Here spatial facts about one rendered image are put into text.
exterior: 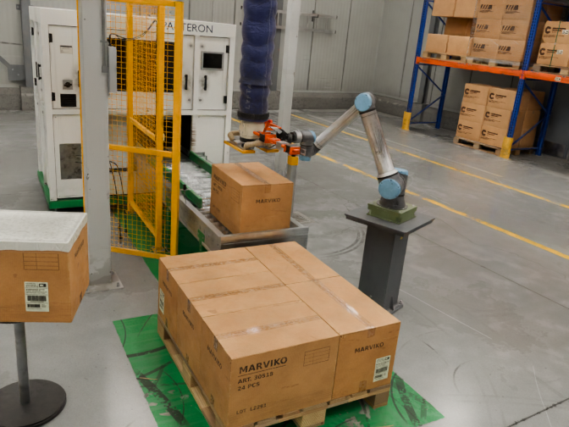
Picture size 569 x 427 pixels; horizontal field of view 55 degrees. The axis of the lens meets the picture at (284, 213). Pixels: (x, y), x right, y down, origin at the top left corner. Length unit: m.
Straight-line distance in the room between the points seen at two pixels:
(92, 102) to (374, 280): 2.38
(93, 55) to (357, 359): 2.57
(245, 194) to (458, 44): 8.84
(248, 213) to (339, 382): 1.40
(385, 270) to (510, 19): 7.88
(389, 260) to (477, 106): 7.88
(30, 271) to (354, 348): 1.62
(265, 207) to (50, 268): 1.72
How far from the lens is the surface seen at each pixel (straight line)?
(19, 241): 2.65
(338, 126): 3.98
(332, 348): 2.88
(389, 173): 3.79
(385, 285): 4.16
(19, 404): 3.32
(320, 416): 3.11
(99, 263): 4.38
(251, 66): 3.87
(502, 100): 11.33
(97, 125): 4.06
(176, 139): 4.28
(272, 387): 2.82
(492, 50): 11.50
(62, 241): 2.61
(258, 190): 3.81
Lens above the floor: 2.00
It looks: 19 degrees down
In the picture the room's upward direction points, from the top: 5 degrees clockwise
